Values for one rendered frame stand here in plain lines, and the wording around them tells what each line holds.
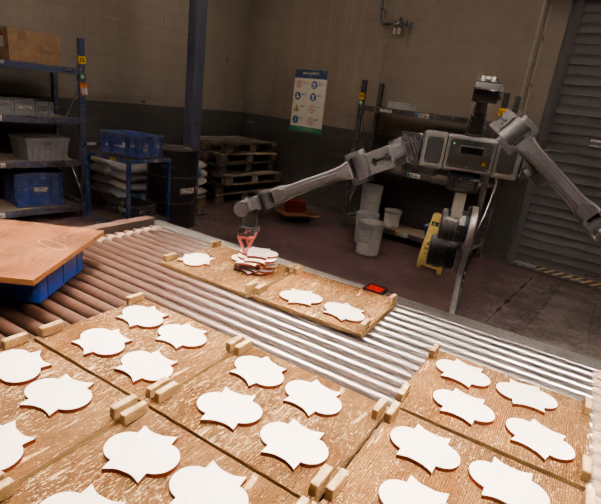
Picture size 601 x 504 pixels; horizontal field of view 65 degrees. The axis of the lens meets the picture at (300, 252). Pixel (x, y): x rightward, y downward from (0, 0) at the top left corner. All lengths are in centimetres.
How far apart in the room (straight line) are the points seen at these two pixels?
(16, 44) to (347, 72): 403
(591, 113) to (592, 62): 51
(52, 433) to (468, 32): 606
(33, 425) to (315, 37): 691
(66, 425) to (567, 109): 565
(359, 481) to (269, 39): 751
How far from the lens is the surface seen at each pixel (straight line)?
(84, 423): 107
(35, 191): 582
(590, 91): 602
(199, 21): 612
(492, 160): 213
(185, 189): 552
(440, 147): 212
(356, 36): 714
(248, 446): 100
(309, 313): 154
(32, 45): 566
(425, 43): 665
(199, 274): 177
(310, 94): 746
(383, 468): 101
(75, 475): 97
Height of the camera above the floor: 159
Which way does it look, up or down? 18 degrees down
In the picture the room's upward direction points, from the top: 7 degrees clockwise
